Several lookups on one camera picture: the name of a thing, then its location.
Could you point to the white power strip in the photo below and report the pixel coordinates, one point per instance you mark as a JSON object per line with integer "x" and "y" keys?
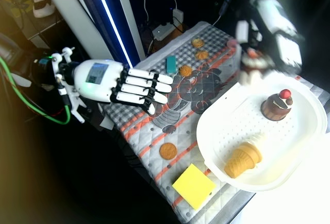
{"x": 163, "y": 31}

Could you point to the chocolate cake with cherry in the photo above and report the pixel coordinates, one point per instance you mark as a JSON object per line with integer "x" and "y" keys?
{"x": 276, "y": 108}

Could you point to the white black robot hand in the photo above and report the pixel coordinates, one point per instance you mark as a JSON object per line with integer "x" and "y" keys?
{"x": 103, "y": 84}
{"x": 277, "y": 15}

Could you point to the round brown biscuit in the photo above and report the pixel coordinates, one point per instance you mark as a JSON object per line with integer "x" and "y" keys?
{"x": 168, "y": 151}

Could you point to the white oval perforated plastic tray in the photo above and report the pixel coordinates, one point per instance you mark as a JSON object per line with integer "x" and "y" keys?
{"x": 239, "y": 120}

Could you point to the teal rectangular block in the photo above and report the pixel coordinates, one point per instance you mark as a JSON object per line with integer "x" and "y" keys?
{"x": 171, "y": 64}

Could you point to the white pillar with blue strip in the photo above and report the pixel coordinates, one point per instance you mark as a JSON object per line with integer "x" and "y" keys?
{"x": 77, "y": 22}

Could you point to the white power adapter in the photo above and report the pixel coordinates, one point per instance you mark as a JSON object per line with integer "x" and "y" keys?
{"x": 178, "y": 15}

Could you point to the swirl butter cookie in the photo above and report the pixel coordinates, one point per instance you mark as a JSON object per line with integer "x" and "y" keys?
{"x": 185, "y": 70}

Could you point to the yellow cube block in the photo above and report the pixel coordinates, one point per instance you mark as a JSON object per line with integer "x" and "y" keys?
{"x": 193, "y": 186}

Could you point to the toy ice cream cone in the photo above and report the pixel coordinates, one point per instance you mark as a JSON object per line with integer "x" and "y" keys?
{"x": 242, "y": 160}

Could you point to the cream cake with strawberry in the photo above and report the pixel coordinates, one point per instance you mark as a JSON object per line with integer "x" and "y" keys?
{"x": 255, "y": 65}

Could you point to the grey quilt with bear print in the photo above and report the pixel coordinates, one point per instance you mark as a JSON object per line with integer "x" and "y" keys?
{"x": 180, "y": 123}

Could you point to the fluted star butter cookie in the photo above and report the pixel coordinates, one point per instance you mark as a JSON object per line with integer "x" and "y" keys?
{"x": 201, "y": 55}

